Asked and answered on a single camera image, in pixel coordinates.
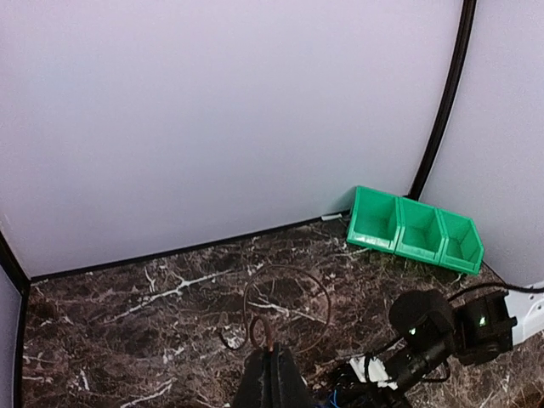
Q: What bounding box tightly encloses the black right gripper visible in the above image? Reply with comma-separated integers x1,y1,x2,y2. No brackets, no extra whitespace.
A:
331,348,451,407

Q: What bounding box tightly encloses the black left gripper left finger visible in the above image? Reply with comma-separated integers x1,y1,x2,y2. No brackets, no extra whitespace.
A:
231,348,270,408

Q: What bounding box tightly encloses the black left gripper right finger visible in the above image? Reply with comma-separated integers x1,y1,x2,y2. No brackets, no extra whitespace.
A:
269,343,311,408

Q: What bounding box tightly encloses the blue cable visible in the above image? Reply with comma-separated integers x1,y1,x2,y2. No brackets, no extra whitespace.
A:
326,382,354,408

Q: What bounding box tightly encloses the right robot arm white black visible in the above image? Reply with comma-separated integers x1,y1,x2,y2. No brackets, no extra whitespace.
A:
328,282,543,407

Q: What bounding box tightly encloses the green plastic bin right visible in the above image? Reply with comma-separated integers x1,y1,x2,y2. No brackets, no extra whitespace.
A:
439,209,485,275

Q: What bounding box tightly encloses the green plastic bin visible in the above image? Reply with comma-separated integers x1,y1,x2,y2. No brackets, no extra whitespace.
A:
439,209,485,275
347,186,400,253
395,198,445,265

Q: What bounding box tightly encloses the green plastic bin middle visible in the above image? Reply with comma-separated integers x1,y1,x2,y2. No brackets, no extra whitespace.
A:
395,198,445,265

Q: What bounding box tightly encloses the green plastic bin left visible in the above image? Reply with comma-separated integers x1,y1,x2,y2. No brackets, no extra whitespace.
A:
347,186,400,253

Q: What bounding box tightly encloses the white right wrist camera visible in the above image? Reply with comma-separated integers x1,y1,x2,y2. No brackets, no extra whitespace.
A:
348,356,398,390

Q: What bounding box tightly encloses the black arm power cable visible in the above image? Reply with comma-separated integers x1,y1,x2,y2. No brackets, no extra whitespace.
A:
448,281,544,303

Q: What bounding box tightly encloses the black frame post left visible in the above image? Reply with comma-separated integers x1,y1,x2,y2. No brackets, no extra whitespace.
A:
1,235,31,407

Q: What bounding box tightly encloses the black frame post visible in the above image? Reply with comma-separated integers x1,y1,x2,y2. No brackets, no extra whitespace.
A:
405,0,477,201
1,235,31,407

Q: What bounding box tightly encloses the black frame post right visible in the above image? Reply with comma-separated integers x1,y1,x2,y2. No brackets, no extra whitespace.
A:
405,0,477,201

